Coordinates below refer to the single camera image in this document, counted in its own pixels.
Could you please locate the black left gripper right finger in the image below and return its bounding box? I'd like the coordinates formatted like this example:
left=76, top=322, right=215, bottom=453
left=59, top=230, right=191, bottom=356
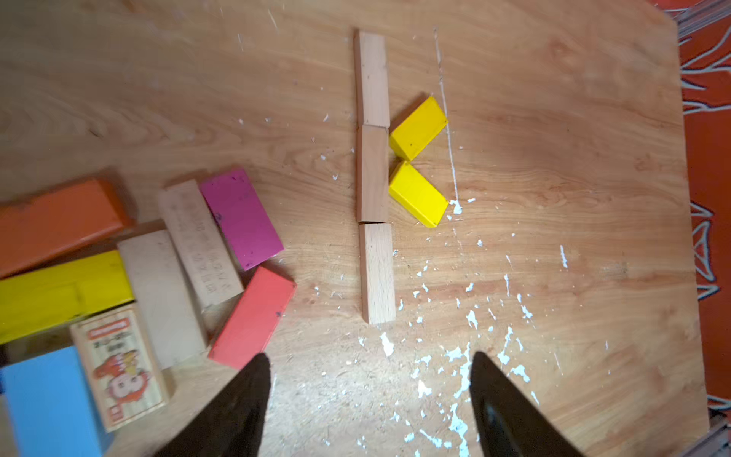
left=469, top=352, right=582, bottom=456

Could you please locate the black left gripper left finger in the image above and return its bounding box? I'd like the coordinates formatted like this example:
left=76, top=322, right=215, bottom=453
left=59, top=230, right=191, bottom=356
left=156, top=353, right=271, bottom=456

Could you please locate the red block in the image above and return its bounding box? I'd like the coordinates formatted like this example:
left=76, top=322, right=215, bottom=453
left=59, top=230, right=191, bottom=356
left=207, top=267, right=297, bottom=371

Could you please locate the blue block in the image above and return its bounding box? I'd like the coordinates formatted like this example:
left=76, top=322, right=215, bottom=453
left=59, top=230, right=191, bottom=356
left=1, top=347, right=113, bottom=456

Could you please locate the natural wooden block angled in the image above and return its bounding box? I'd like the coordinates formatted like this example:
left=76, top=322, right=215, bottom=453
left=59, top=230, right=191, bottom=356
left=359, top=223, right=396, bottom=325

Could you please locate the magenta block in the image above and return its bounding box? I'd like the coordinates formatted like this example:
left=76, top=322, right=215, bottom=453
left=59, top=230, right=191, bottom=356
left=199, top=169, right=284, bottom=270

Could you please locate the yellow block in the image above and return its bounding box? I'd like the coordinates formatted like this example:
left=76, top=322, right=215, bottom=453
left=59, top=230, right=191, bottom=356
left=389, top=96, right=448, bottom=162
left=1, top=249, right=134, bottom=344
left=388, top=161, right=448, bottom=229

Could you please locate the pale wooden block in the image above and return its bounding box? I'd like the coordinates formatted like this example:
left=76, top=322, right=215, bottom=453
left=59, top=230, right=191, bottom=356
left=118, top=230, right=207, bottom=369

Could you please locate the printed wooden block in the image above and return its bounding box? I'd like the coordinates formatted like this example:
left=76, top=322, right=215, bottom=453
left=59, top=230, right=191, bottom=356
left=70, top=303, right=169, bottom=432

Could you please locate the engraved wooden block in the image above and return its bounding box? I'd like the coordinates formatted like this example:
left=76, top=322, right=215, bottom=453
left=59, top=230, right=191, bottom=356
left=157, top=180, right=244, bottom=308

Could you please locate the orange block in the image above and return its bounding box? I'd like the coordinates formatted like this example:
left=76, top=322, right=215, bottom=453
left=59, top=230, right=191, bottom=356
left=1, top=178, right=132, bottom=278

